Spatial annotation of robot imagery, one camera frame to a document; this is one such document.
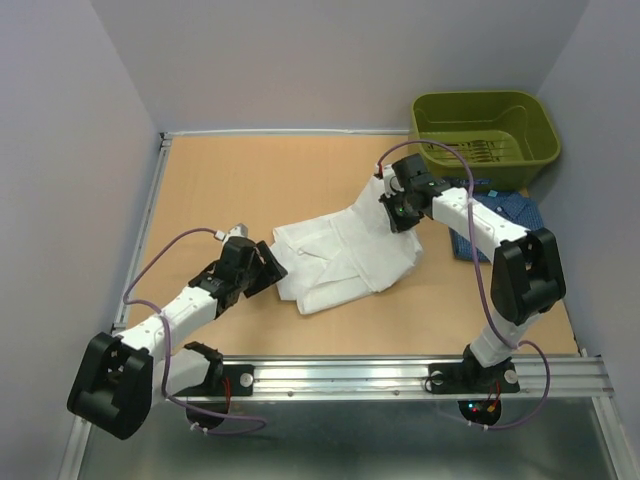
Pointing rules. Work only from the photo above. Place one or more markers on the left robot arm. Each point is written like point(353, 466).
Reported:
point(122, 376)

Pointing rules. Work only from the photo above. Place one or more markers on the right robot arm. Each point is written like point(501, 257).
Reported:
point(527, 279)

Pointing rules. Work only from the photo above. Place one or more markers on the aluminium front rail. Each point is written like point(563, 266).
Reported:
point(346, 378)

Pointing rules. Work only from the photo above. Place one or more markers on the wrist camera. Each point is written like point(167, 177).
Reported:
point(239, 230)
point(411, 173)

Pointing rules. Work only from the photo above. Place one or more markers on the green plastic tub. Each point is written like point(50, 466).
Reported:
point(506, 136)

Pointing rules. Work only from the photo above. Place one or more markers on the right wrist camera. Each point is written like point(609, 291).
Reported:
point(411, 173)

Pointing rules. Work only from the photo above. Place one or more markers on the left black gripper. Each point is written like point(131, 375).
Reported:
point(270, 272)

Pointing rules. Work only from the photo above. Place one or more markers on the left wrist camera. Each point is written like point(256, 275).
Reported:
point(239, 230)

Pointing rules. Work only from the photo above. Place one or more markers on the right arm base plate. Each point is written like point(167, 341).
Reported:
point(466, 379)

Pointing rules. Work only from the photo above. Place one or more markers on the white long sleeve shirt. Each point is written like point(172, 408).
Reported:
point(343, 256)

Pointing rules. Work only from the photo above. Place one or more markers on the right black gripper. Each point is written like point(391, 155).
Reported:
point(398, 224)

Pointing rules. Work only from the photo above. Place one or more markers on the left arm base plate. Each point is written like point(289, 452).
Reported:
point(239, 377)

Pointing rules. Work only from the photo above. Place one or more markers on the aluminium side rail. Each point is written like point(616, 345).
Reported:
point(120, 316)

